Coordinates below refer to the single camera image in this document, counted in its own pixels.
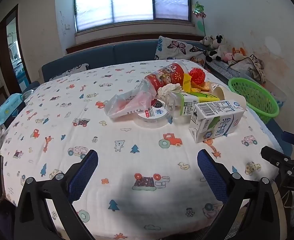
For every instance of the folded patterned mat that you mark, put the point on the folded patterned mat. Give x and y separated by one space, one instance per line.
219 67

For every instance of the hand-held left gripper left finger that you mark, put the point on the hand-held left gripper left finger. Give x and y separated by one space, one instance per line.
87 170

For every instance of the black white small pillow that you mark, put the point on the black white small pillow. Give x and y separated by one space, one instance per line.
72 71

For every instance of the clear plastic storage bin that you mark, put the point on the clear plastic storage bin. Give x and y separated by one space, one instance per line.
278 92

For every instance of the green plastic basket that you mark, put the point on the green plastic basket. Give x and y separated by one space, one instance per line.
269 110

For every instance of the red printed paper cup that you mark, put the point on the red printed paper cup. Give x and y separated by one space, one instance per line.
166 76

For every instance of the colourful pinwheel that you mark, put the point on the colourful pinwheel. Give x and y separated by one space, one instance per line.
198 10

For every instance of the beige cloth pile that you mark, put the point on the beige cloth pile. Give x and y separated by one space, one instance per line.
249 66

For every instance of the orange fox plush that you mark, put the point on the orange fox plush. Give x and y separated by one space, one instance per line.
238 53

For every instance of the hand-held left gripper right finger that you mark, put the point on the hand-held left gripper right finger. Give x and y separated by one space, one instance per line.
209 172

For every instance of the window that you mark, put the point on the window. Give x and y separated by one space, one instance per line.
132 0

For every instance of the blue wet wipes pack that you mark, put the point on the blue wet wipes pack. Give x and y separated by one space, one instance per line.
8 106

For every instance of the white green plastic bottle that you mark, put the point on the white green plastic bottle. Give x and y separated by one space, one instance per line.
189 102

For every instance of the butterfly print pillow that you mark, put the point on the butterfly print pillow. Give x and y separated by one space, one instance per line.
174 48

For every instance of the blue sofa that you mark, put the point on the blue sofa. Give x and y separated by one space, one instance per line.
127 52

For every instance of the pink plush toy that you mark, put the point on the pink plush toy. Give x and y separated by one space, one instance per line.
228 57

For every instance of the printed white tablecloth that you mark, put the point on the printed white tablecloth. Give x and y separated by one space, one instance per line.
99 135

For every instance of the yellow snack wrapper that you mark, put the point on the yellow snack wrapper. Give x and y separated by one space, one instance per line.
186 82

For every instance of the white milk carton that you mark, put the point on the white milk carton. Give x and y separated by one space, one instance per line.
216 125

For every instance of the black white cow plush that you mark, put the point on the black white cow plush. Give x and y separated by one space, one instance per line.
219 46

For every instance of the grey plush toy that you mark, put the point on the grey plush toy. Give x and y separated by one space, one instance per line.
208 42

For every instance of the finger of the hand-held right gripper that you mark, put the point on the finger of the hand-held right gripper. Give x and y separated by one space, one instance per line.
292 138
274 156

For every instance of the white tissue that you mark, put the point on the white tissue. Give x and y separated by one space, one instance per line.
170 88

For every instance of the clear plastic bag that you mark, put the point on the clear plastic bag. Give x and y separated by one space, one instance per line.
127 102

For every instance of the white paper cup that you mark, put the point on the white paper cup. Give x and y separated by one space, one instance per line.
233 96

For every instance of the red mesh net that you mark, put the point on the red mesh net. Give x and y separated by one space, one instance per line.
196 75

